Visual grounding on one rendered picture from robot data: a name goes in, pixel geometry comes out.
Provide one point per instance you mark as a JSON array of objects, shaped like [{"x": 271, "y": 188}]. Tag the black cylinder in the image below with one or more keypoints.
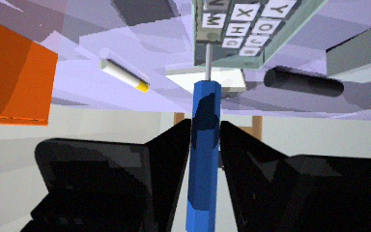
[{"x": 303, "y": 83}]

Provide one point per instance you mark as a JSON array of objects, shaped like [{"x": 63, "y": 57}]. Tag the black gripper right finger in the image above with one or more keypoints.
[{"x": 268, "y": 188}]

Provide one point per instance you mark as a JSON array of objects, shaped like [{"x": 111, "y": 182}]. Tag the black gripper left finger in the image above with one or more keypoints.
[{"x": 153, "y": 171}]

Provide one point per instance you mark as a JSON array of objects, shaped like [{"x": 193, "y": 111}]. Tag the blue stylus with white tip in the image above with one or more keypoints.
[{"x": 203, "y": 160}]

